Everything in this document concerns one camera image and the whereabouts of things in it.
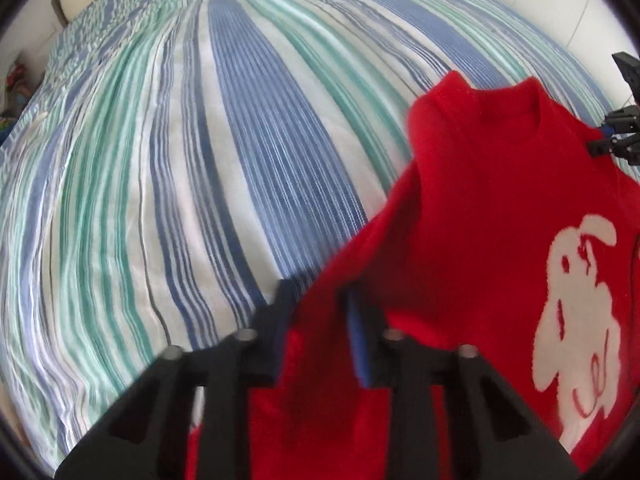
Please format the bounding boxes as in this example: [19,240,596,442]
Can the blue green striped bedspread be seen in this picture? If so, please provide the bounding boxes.
[0,0,632,476]

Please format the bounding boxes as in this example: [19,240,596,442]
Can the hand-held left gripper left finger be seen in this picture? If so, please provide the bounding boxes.
[54,279,299,480]

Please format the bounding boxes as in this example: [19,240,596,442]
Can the pile of colourful clothes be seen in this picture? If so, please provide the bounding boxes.
[0,52,43,133]

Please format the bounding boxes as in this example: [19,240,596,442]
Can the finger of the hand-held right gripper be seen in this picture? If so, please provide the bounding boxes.
[612,52,640,107]
[587,107,640,167]

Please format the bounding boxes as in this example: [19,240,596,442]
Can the red sweater with white print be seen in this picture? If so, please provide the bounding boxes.
[184,71,640,480]

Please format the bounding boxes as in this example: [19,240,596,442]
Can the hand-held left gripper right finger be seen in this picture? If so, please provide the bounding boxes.
[344,292,582,480]

